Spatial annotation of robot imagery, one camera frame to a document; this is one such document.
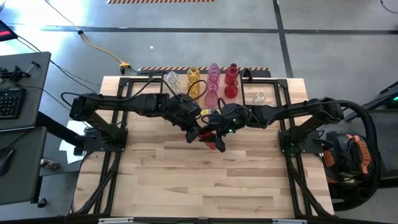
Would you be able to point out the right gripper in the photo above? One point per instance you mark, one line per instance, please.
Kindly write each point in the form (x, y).
(231, 118)

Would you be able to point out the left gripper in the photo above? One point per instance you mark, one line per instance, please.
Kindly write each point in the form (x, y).
(183, 112)

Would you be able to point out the squat red glass vase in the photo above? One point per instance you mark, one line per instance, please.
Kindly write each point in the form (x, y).
(208, 140)

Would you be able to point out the pink ribbed flared vase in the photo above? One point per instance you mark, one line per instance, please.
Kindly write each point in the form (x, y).
(211, 97)

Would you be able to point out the round red glass vase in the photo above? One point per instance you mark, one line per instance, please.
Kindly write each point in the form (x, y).
(231, 91)

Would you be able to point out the yellow ribbed glass vase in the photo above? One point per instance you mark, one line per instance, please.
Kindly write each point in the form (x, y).
(193, 72)
(193, 84)

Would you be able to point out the clear ribbed glass bottle vase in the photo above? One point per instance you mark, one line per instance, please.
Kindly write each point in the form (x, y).
(258, 98)

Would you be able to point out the tall red glass vase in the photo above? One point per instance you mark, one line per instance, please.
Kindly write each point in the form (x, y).
(232, 72)

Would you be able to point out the clear bulbous glass vase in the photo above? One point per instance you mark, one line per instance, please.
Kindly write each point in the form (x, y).
(172, 77)

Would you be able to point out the tall pink glass vase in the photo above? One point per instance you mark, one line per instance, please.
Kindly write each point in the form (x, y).
(214, 69)

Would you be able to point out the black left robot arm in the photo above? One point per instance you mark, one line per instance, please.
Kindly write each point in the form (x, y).
(124, 104)

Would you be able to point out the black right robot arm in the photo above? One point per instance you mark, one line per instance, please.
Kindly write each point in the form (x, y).
(295, 109)

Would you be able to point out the white paper sheet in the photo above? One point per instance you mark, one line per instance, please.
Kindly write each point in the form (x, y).
(73, 155)

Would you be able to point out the black and orange machine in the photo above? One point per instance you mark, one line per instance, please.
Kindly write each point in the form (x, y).
(362, 152)

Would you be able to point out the small dark bottle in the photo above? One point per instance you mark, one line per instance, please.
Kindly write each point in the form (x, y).
(49, 164)

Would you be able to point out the black stand with green light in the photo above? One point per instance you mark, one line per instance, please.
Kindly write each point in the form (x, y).
(387, 96)

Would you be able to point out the black caster wheel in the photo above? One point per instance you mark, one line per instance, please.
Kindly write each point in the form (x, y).
(41, 203)

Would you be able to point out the grey desk with keyboard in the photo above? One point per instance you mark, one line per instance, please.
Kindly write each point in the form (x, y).
(31, 77)

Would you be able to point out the grey desk with mouse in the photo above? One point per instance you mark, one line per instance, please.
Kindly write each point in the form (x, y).
(21, 174)

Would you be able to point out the backlit black keyboard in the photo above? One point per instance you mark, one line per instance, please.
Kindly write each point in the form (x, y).
(9, 102)

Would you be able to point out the black desk clamp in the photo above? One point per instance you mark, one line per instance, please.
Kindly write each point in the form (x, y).
(14, 73)

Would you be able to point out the black computer mouse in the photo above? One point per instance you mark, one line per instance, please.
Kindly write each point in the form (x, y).
(4, 160)

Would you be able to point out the black device with red screen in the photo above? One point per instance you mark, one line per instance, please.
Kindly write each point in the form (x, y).
(4, 31)

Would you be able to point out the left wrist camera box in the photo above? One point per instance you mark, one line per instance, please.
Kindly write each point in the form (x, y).
(192, 135)

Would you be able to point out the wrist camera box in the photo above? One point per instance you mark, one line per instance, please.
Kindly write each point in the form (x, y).
(220, 144)
(192, 135)

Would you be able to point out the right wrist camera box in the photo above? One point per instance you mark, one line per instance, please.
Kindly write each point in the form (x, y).
(220, 144)

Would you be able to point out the wooden shelf with black frame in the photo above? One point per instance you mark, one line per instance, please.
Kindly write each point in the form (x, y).
(245, 90)

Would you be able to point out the black aluminium table frame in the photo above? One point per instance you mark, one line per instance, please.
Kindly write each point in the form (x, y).
(143, 81)

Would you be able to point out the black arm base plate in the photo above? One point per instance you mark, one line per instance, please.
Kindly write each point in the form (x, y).
(93, 147)
(308, 148)

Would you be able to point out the silver table edge bracket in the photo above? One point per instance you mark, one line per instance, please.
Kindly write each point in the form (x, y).
(115, 220)
(289, 221)

